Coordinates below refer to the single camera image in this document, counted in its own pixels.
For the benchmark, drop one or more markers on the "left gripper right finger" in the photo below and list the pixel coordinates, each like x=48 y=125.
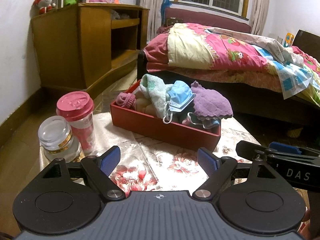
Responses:
x=219 y=172

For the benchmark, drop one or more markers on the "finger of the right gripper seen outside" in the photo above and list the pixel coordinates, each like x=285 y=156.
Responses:
x=251 y=151

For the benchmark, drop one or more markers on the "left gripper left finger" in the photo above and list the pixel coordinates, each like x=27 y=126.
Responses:
x=98 y=169

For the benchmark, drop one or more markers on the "purple quilted cloth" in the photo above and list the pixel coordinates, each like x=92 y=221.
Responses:
x=210 y=104

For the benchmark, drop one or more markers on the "maroon knitted sock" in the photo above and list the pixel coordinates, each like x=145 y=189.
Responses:
x=126 y=100

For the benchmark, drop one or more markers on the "blue face mask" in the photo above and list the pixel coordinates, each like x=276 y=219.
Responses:
x=180 y=96

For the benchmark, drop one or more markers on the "mint green towel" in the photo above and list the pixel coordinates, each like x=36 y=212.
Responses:
x=155 y=89

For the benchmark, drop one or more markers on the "red storage box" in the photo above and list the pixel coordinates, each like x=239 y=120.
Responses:
x=174 y=133

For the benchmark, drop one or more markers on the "glass jar gold label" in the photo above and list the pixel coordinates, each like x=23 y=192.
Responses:
x=58 y=141

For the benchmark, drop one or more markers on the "pink lidded plastic cup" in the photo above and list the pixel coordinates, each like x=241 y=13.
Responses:
x=77 y=108

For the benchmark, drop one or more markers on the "cream plush toy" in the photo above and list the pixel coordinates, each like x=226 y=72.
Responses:
x=143 y=105

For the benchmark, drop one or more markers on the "patchwork blue white blanket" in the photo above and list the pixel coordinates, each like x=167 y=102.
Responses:
x=294 y=75

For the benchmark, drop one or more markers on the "wooden cabinet desk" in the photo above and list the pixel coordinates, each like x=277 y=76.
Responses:
x=88 y=46

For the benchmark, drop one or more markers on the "dark red bed headboard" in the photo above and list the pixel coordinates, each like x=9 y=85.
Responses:
x=174 y=15

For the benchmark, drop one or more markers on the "beige curtain right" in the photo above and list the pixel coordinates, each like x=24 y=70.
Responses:
x=258 y=16

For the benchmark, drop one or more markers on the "beige curtain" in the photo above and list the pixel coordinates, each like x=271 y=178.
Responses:
x=258 y=16
x=154 y=18

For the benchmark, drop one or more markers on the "blue bag by bed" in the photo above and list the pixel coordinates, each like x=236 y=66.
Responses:
x=165 y=4

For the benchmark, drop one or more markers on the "green plush toy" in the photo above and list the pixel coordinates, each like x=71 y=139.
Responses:
x=70 y=2

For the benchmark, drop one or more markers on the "beige curtain left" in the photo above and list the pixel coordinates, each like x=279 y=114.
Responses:
x=154 y=18

